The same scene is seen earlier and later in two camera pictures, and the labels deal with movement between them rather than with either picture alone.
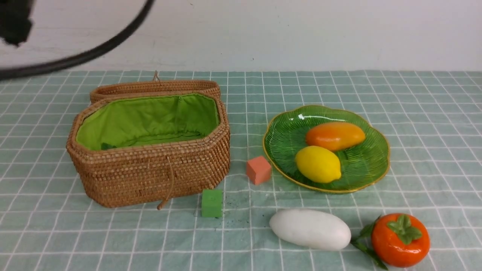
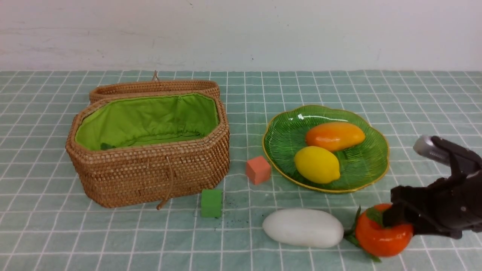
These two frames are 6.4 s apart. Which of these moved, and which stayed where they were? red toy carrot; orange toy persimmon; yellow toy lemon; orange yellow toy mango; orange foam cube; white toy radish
Moved: white toy radish; orange toy persimmon
Stayed: orange foam cube; red toy carrot; orange yellow toy mango; yellow toy lemon
